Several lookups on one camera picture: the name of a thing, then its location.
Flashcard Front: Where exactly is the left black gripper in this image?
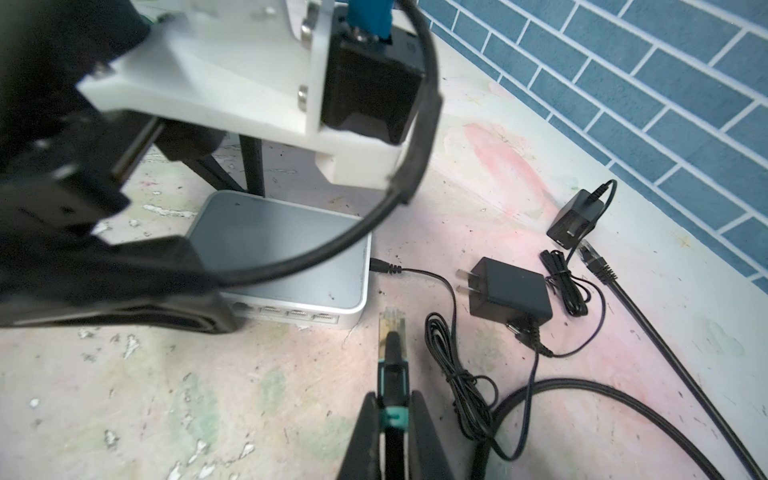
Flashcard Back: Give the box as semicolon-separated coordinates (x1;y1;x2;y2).
1;1;240;334

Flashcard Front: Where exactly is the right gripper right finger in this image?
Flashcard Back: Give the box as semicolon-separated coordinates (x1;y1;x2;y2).
408;390;454;480

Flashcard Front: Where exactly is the black power adapter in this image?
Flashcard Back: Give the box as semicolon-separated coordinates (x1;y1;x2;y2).
368;256;554;463
515;180;617;359

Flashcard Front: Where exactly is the white network switch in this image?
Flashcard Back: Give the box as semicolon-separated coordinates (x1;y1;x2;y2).
186;191;372;330

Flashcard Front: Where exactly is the black thick cable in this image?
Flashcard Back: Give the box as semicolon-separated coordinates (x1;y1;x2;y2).
376;307;727;480

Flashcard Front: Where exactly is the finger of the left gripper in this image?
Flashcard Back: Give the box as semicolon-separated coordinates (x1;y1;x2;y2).
182;134;266;198

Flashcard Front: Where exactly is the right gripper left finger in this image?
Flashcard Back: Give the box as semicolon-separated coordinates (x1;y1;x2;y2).
337;392;381;480

